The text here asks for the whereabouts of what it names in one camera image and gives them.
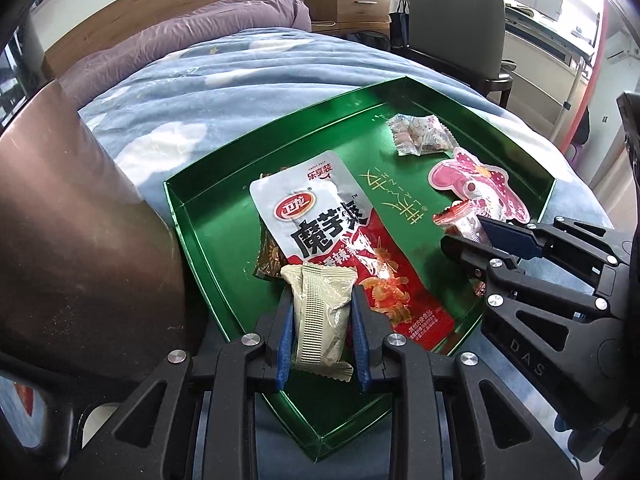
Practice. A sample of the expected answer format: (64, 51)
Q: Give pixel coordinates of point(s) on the white desk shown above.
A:
(545, 32)

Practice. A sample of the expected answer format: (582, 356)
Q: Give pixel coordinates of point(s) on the pink flower-shaped snack packet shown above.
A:
(470, 180)

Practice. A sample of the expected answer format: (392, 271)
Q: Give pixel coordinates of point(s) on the brown snack packet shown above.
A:
(270, 260)

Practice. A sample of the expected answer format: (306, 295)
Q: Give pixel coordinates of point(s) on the clear white candy packet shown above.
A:
(420, 132)

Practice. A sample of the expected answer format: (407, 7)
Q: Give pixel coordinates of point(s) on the small red sausage packet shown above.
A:
(460, 220)

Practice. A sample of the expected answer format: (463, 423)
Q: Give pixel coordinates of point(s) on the purple pillow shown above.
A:
(200, 25)

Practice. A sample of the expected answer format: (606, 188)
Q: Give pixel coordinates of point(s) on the grey chair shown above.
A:
(450, 10)

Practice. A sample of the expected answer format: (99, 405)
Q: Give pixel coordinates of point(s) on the black backpack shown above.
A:
(367, 40)

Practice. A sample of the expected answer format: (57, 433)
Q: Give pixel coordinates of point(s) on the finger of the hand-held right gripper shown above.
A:
(470, 257)
(510, 235)

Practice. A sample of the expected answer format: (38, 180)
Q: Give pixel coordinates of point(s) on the beige snack packet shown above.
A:
(320, 310)

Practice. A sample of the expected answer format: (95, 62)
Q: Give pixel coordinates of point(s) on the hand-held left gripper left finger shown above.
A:
(284, 345)

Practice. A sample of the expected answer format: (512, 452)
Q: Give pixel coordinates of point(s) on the large white red snack packet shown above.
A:
(310, 210)

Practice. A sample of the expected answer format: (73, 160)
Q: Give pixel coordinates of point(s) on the white air conditioner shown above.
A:
(621, 46)

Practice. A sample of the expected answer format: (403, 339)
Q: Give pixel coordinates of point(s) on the black hanging bag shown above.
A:
(399, 25)

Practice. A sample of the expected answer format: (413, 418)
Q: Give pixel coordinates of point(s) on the green metal tray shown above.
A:
(310, 135)

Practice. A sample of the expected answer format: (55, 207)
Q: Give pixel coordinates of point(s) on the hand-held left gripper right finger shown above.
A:
(361, 350)

